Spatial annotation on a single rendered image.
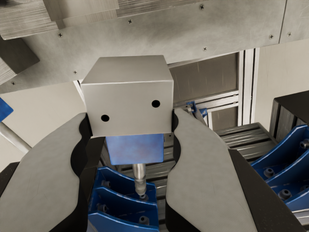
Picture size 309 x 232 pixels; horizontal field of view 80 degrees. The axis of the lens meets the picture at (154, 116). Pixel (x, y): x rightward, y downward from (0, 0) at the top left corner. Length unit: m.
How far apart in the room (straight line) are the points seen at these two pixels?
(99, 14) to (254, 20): 0.19
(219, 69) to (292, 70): 0.59
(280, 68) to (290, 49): 0.11
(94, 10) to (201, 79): 0.79
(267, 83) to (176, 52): 1.15
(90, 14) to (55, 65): 0.12
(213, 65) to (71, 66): 0.75
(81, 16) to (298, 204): 0.36
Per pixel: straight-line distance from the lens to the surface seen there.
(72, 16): 0.20
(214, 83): 0.97
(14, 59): 0.26
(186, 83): 0.93
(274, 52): 1.32
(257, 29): 0.29
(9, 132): 0.29
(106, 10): 0.19
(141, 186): 0.19
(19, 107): 1.42
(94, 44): 0.26
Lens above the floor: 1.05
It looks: 58 degrees down
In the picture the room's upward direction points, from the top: 174 degrees clockwise
